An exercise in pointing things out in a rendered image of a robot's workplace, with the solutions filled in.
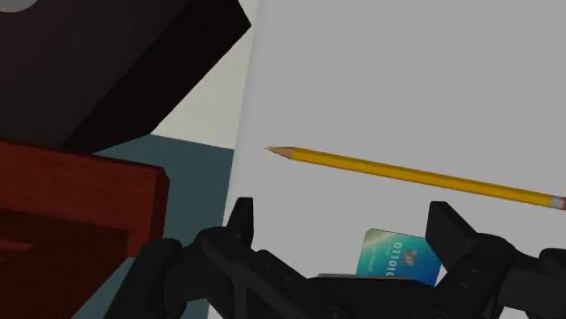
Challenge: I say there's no red-brown wooden furniture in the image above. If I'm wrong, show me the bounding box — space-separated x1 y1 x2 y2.
0 138 171 319

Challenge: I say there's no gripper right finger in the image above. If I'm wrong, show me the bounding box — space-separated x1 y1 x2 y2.
424 200 566 319

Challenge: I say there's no yellow pencil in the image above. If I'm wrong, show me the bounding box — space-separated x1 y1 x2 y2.
264 146 566 210

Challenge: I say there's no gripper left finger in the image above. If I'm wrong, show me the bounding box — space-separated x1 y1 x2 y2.
103 197 330 319

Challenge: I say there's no teal blue plastic card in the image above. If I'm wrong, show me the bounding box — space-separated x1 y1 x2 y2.
356 227 444 287

